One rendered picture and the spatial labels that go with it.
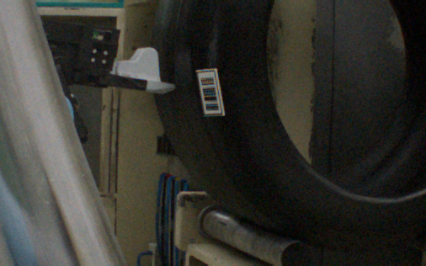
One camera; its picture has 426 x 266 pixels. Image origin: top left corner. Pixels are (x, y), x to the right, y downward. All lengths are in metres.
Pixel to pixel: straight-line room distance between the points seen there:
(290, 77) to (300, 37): 0.07
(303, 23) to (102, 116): 0.50
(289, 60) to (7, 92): 1.39
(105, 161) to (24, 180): 1.67
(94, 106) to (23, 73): 1.66
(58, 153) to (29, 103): 0.02
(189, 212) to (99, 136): 0.43
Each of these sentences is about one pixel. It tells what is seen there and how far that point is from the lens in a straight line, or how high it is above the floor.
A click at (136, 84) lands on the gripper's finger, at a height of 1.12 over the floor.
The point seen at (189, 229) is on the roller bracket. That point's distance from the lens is 1.66.
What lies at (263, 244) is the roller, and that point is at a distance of 1.41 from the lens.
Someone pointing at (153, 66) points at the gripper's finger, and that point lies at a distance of 1.37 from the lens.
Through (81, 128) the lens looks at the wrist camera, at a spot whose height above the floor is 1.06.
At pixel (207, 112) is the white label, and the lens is 1.32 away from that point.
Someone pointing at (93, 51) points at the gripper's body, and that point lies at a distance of 1.35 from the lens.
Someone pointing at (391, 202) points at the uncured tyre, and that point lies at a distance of 1.41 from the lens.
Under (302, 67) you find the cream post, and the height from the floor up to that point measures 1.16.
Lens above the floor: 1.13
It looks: 3 degrees down
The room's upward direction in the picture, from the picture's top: 3 degrees clockwise
